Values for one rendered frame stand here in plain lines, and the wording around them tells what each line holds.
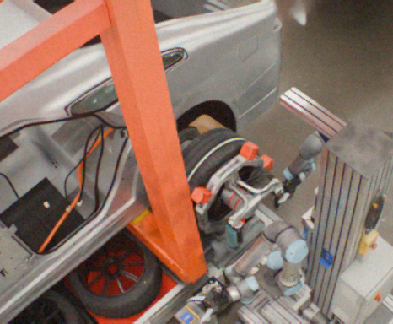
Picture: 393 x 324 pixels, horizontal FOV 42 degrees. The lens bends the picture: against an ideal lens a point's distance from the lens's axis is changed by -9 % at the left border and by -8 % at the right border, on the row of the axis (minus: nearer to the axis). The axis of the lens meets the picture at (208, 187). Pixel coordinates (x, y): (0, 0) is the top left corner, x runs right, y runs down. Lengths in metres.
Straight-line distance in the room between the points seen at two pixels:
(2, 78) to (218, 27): 1.82
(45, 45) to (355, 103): 3.87
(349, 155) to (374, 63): 3.57
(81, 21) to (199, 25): 1.49
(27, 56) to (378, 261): 2.00
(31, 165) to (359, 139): 2.46
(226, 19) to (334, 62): 2.48
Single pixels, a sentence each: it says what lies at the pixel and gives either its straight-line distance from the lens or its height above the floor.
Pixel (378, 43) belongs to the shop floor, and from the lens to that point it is 6.01.
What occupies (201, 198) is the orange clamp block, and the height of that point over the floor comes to 1.11.
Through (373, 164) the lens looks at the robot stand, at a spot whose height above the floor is 2.03.
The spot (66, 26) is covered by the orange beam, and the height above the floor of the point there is 2.73.
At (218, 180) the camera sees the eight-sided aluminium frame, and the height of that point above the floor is 1.12.
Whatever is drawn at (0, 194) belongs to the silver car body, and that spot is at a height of 0.90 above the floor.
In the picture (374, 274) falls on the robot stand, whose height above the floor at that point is 1.23.
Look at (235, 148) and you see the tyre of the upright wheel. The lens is 3.36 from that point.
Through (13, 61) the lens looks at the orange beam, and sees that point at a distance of 1.79.
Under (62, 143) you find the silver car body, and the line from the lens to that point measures 3.87.
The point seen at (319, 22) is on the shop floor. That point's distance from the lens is 6.20.
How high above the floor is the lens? 3.76
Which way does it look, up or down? 55 degrees down
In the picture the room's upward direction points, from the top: 10 degrees counter-clockwise
